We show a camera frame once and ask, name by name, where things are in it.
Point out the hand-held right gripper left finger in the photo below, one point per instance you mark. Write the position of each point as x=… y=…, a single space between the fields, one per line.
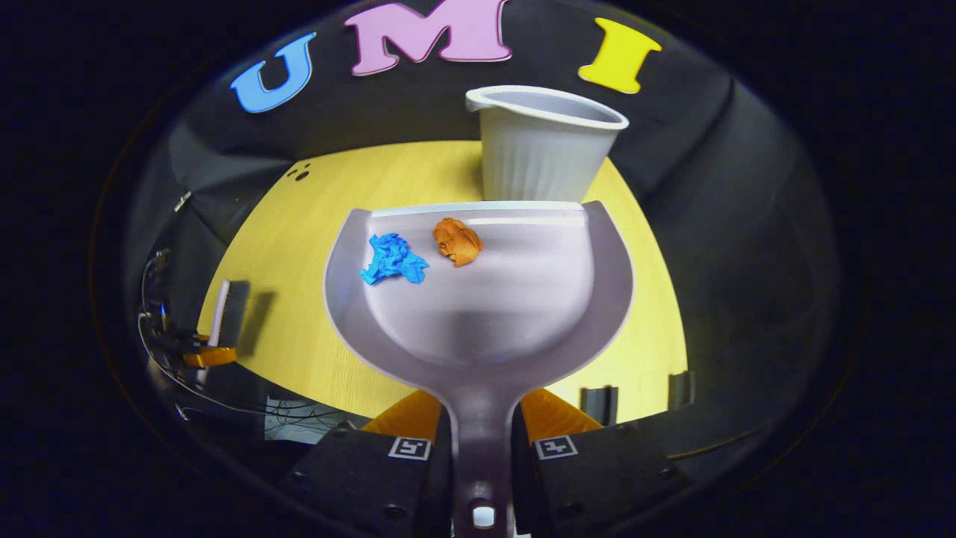
x=358 y=478

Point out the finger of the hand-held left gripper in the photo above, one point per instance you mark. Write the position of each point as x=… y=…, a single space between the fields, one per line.
x=213 y=356

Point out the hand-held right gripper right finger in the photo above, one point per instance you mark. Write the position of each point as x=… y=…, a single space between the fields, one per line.
x=597 y=478

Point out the pink dustpan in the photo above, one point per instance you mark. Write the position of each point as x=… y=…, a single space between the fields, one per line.
x=485 y=314

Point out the blue paper ball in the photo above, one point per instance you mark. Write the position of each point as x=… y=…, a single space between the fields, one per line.
x=392 y=260

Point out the orange paper ball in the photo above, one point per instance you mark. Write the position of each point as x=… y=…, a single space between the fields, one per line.
x=457 y=240

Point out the white ribbed garbage bin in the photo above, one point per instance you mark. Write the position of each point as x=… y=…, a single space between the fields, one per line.
x=538 y=157

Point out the yellow wooden desktop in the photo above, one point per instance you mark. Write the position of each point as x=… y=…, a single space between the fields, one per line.
x=299 y=246

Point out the silver metal clip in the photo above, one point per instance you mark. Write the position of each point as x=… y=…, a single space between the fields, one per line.
x=183 y=202

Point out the black backdrop cloth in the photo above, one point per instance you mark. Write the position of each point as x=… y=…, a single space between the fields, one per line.
x=709 y=224

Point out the black desk edge bracket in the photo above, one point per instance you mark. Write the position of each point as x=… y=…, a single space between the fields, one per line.
x=681 y=388
x=600 y=405

